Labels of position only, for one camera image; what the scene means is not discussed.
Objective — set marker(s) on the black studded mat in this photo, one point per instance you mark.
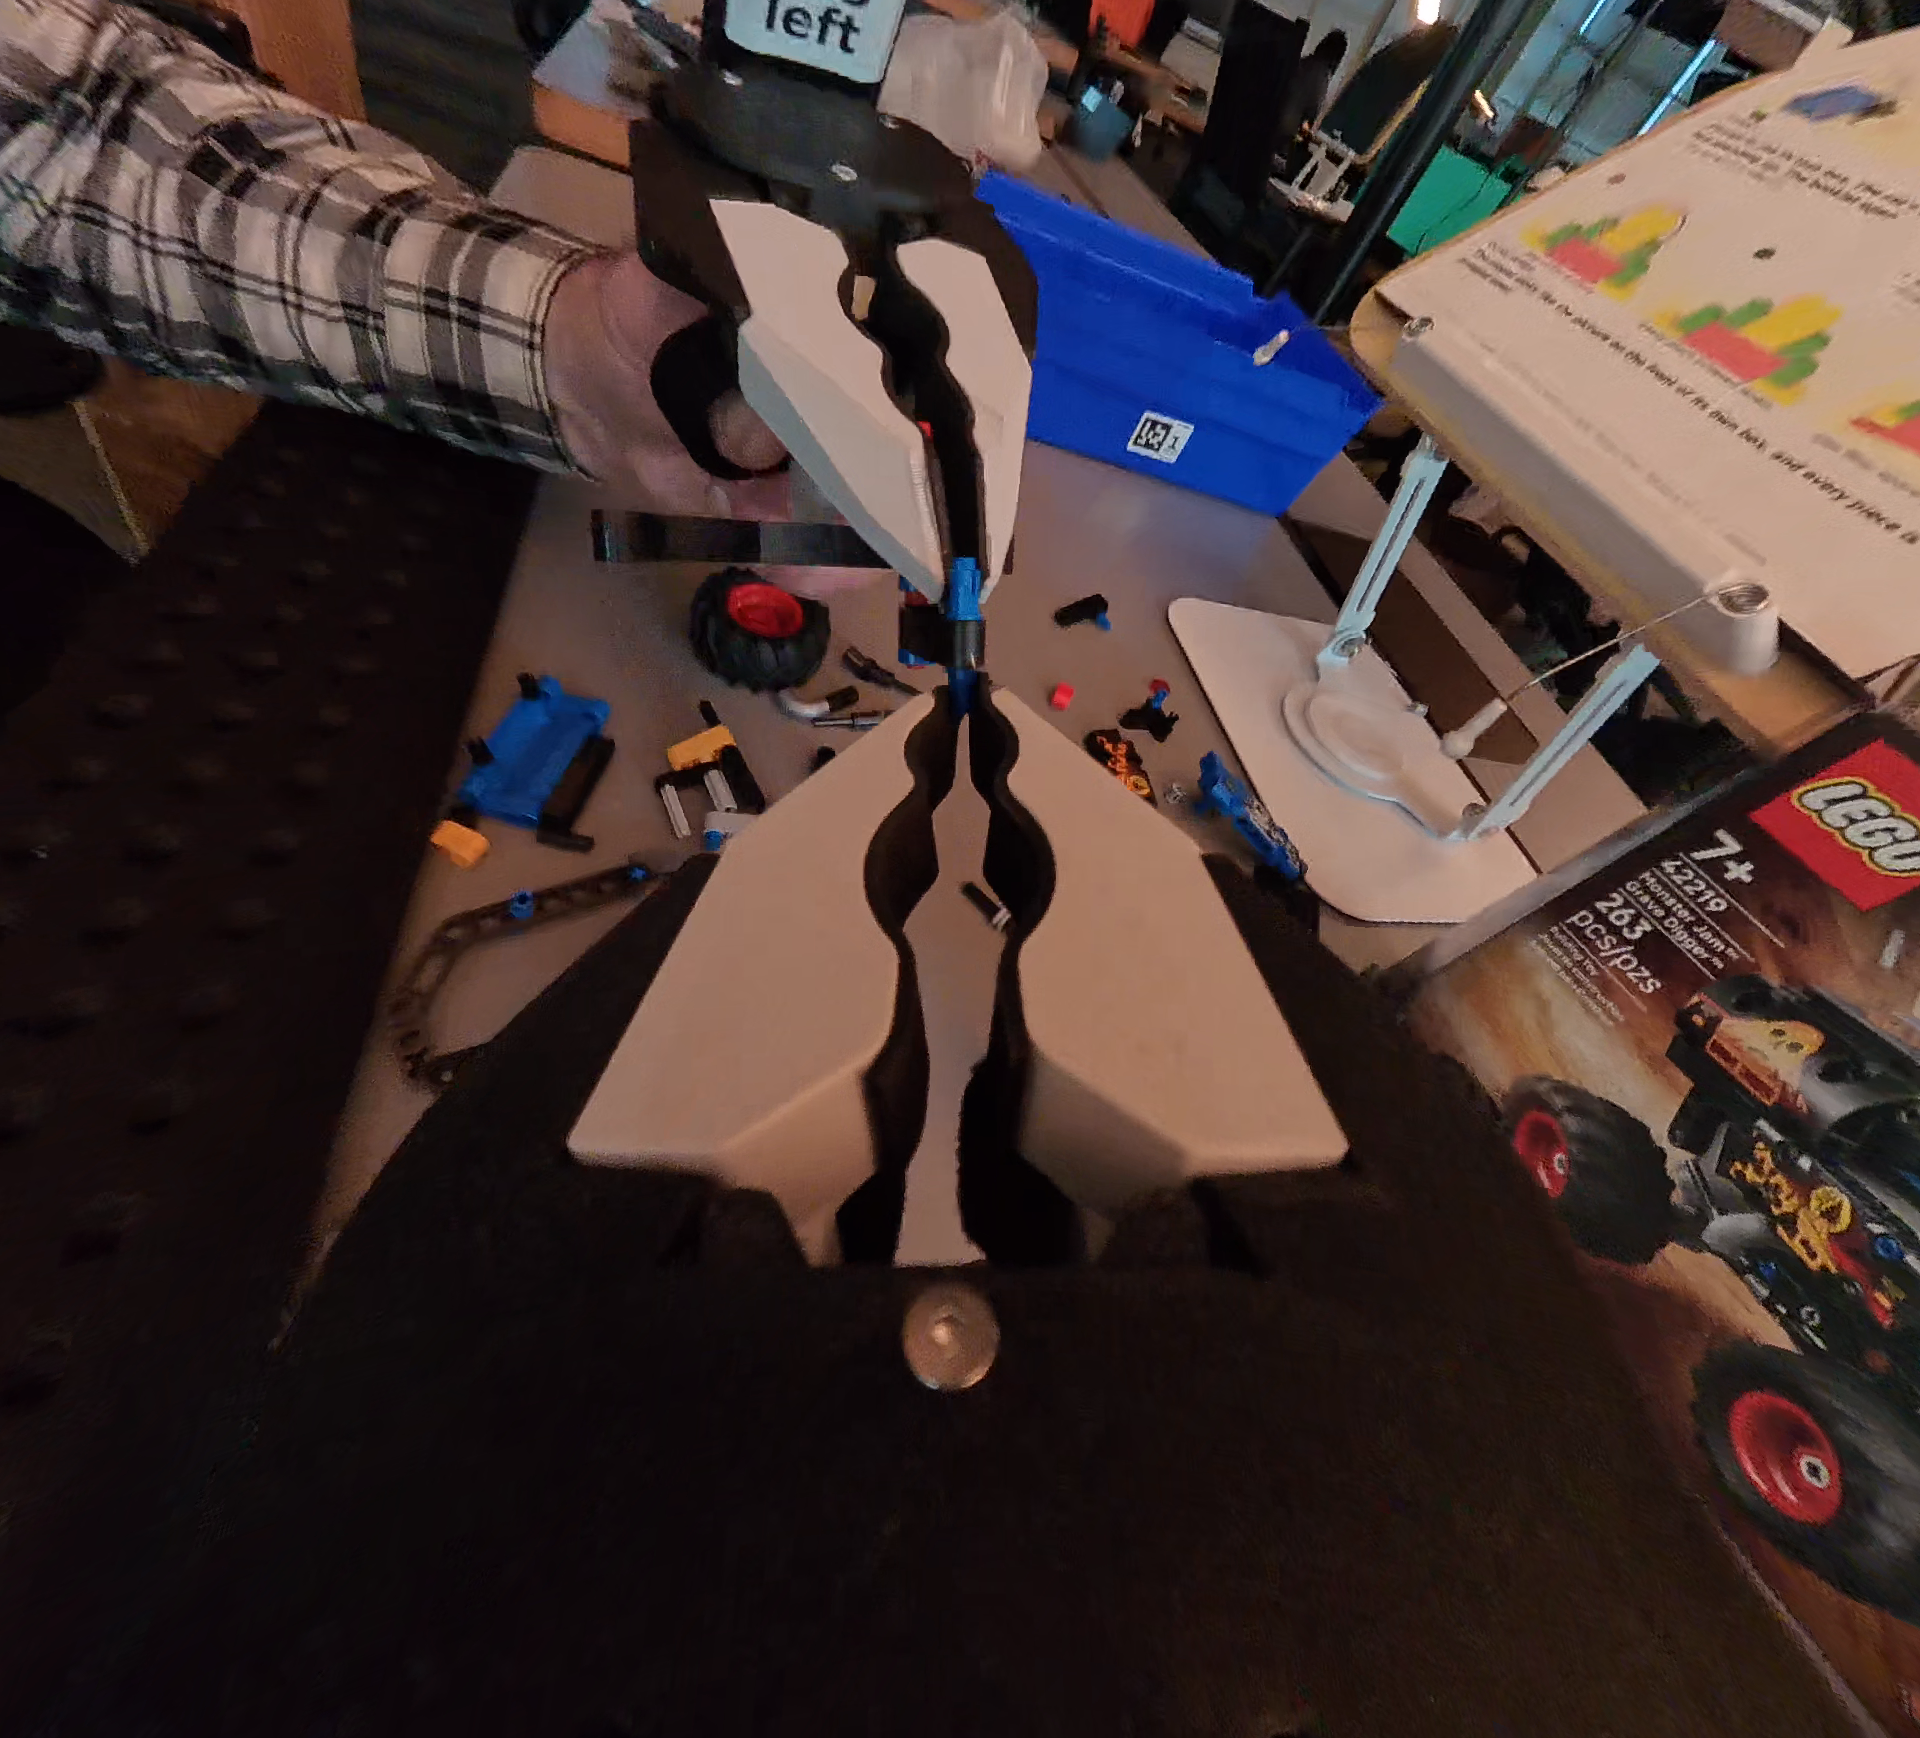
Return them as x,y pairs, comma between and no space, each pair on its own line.
182,1020

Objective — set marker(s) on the grey curved toy tube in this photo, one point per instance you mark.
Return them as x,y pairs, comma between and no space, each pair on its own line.
818,702

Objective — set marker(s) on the small black red toy piece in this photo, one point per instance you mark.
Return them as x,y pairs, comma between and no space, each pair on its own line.
1151,708

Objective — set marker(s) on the monster truck toy set box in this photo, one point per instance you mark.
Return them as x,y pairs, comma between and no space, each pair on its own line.
1680,1080

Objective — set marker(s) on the black toy wheel red rim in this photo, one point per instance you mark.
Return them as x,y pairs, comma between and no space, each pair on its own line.
759,622

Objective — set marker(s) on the white document stand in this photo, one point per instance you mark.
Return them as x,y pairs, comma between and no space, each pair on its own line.
1323,719

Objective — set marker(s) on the blue toy bracket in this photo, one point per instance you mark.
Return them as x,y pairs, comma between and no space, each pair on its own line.
1246,817

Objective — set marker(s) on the blue toy panel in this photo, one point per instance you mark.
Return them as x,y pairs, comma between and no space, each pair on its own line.
535,743

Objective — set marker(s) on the person's left hand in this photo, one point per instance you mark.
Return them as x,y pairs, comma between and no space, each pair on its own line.
616,388

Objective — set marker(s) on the black angled toy beam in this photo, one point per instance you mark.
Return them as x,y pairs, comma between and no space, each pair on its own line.
452,923

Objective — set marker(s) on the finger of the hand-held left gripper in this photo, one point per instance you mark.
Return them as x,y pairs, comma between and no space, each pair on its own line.
825,359
985,374

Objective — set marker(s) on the small orange toy piece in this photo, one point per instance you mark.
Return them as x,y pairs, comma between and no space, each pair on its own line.
462,842

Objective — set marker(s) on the light grey desk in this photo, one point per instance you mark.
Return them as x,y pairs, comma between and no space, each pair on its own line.
1113,539

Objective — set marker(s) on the small black toy pin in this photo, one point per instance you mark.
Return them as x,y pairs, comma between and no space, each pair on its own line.
1082,610

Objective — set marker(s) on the black orange flame toy panel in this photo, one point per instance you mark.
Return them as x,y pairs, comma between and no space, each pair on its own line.
1121,764

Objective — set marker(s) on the small blue black toy connector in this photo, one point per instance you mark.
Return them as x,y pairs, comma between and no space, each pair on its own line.
963,593

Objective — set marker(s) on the black metal pole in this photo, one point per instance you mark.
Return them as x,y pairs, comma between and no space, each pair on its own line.
1487,58

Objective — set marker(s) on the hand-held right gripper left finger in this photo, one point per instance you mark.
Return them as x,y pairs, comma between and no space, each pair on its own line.
735,1033

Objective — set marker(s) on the printed instruction sheet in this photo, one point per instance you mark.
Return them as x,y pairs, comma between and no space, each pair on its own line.
1740,419

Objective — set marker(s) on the blue plastic storage bin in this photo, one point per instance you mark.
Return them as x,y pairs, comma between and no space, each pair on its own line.
1173,329

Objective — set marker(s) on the yellow black toy assembly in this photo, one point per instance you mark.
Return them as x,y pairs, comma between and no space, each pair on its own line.
712,774

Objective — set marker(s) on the person's left forearm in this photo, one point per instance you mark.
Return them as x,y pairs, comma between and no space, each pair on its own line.
271,209

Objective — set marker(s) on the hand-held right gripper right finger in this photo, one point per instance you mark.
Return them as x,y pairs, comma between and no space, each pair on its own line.
1202,1033

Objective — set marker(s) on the teal chair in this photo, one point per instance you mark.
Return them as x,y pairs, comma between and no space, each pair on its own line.
1451,202

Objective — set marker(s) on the clear plastic bag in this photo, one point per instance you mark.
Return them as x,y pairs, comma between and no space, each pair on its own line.
976,89

